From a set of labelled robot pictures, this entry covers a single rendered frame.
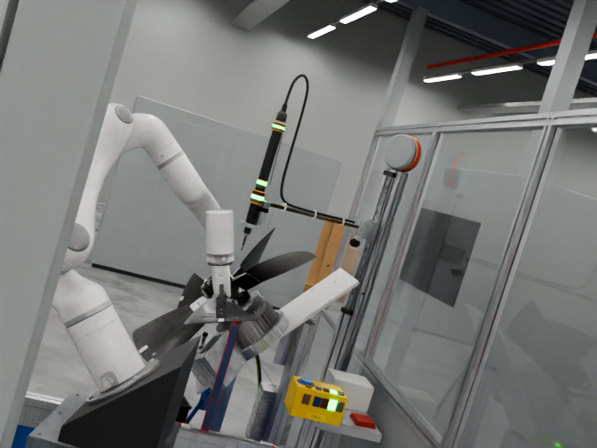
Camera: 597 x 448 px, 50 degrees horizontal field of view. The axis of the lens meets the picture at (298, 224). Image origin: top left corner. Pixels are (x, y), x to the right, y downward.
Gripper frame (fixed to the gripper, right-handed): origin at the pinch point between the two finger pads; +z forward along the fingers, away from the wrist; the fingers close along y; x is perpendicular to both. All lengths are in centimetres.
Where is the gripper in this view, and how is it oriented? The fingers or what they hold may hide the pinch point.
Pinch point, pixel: (220, 311)
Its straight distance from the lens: 202.4
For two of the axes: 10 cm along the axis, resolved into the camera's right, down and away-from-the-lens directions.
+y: -1.8, -1.3, 9.7
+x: -9.8, 0.3, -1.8
